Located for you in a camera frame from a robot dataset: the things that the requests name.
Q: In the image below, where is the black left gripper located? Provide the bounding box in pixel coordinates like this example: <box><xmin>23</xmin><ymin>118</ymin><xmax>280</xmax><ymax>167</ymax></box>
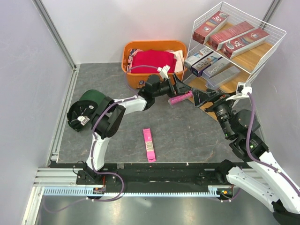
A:
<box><xmin>153</xmin><ymin>74</ymin><xmax>191</xmax><ymax>99</ymax></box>

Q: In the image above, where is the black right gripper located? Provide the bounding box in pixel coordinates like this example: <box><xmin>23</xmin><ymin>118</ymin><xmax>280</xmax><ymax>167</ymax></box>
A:
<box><xmin>191</xmin><ymin>87</ymin><xmax>237</xmax><ymax>138</ymax></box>

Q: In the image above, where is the pink toothpaste box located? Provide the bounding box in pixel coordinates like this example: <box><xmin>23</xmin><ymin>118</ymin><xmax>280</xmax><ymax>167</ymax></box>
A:
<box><xmin>168</xmin><ymin>91</ymin><xmax>193</xmax><ymax>105</ymax></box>

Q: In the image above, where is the silver toothpaste box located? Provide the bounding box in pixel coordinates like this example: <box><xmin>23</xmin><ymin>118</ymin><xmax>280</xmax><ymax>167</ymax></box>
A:
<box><xmin>206</xmin><ymin>66</ymin><xmax>240</xmax><ymax>90</ymax></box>
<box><xmin>202</xmin><ymin>58</ymin><xmax>231</xmax><ymax>80</ymax></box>

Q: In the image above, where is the red 3D toothpaste box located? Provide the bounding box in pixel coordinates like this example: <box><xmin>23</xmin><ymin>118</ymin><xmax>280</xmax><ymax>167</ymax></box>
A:
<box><xmin>221</xmin><ymin>28</ymin><xmax>269</xmax><ymax>59</ymax></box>
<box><xmin>192</xmin><ymin>11</ymin><xmax>230</xmax><ymax>45</ymax></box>

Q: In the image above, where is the dark red toothpaste box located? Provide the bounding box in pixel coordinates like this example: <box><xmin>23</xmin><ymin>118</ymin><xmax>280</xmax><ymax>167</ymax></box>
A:
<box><xmin>209</xmin><ymin>21</ymin><xmax>255</xmax><ymax>51</ymax></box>

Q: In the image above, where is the pink toothpaste box angled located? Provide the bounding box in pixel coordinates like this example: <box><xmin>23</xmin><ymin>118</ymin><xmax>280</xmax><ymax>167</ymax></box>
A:
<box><xmin>143</xmin><ymin>128</ymin><xmax>156</xmax><ymax>163</ymax></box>

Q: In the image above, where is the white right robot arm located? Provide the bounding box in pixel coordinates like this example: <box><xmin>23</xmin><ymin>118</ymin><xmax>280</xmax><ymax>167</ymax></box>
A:
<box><xmin>192</xmin><ymin>86</ymin><xmax>300</xmax><ymax>225</ymax></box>

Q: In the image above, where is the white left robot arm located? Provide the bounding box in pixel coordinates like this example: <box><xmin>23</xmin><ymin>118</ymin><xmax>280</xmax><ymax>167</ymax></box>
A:
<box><xmin>86</xmin><ymin>74</ymin><xmax>191</xmax><ymax>184</ymax></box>

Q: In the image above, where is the cream patterned cloth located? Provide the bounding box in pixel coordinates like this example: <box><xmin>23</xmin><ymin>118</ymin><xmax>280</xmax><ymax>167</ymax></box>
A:
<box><xmin>166</xmin><ymin>50</ymin><xmax>184</xmax><ymax>73</ymax></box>

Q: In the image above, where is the red folded cloth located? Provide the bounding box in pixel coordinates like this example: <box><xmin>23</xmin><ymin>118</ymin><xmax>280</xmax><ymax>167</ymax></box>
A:
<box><xmin>130</xmin><ymin>50</ymin><xmax>176</xmax><ymax>74</ymax></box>

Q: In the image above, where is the orange plastic basket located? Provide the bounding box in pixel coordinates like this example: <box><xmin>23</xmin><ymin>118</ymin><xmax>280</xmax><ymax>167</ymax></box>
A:
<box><xmin>122</xmin><ymin>40</ymin><xmax>187</xmax><ymax>89</ymax></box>

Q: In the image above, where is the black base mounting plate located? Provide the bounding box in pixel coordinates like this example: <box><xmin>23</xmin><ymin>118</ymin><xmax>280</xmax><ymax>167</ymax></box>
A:
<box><xmin>75</xmin><ymin>162</ymin><xmax>246</xmax><ymax>188</ymax></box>

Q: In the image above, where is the green black cap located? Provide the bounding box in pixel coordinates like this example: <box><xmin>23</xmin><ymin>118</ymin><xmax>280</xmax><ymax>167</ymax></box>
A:
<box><xmin>67</xmin><ymin>90</ymin><xmax>106</xmax><ymax>132</ymax></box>

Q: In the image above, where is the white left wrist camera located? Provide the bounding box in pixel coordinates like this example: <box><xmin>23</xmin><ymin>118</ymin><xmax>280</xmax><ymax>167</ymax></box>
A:
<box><xmin>157</xmin><ymin>65</ymin><xmax>170</xmax><ymax>80</ymax></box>

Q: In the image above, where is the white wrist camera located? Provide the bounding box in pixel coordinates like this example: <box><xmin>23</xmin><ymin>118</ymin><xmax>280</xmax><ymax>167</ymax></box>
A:
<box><xmin>226</xmin><ymin>82</ymin><xmax>252</xmax><ymax>101</ymax></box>
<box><xmin>157</xmin><ymin>65</ymin><xmax>170</xmax><ymax>80</ymax></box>

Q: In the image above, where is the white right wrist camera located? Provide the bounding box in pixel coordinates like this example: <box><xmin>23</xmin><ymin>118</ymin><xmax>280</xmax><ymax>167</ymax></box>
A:
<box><xmin>226</xmin><ymin>82</ymin><xmax>252</xmax><ymax>101</ymax></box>

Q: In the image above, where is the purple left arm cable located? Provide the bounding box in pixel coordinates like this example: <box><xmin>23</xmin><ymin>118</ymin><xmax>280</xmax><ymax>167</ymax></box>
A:
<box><xmin>42</xmin><ymin>65</ymin><xmax>165</xmax><ymax>213</ymax></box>

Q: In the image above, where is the white wire wooden shelf rack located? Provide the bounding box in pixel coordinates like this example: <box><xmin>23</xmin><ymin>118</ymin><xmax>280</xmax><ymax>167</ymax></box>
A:
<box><xmin>179</xmin><ymin>1</ymin><xmax>287</xmax><ymax>121</ymax></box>

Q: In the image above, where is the aluminium frame rail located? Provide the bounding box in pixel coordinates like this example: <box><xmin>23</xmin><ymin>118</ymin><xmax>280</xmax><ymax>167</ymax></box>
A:
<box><xmin>31</xmin><ymin>0</ymin><xmax>78</xmax><ymax>71</ymax></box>

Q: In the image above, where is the blue slotted cable duct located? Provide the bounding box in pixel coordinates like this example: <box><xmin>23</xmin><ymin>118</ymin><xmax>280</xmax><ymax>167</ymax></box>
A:
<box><xmin>43</xmin><ymin>187</ymin><xmax>222</xmax><ymax>197</ymax></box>

